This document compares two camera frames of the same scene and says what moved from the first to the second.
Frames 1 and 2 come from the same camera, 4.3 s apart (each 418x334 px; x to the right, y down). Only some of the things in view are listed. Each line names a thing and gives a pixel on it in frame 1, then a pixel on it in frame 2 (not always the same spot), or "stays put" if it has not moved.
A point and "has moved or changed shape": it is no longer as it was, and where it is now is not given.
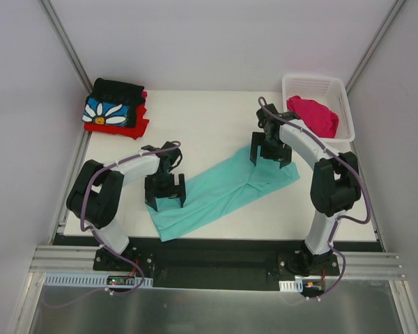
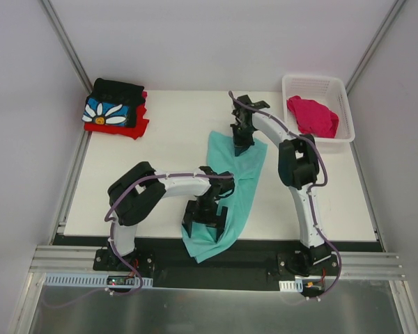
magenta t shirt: x=320 y=120 stays put
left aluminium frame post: x=56 y=24 stays put
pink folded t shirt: x=144 y=94 stays put
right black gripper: x=272 y=149 to x=242 y=140
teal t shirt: x=220 y=188 has moved or changed shape
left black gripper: x=164 y=187 to x=204 y=214
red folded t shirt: x=134 y=132 stays put
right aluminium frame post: x=396 y=8 stays put
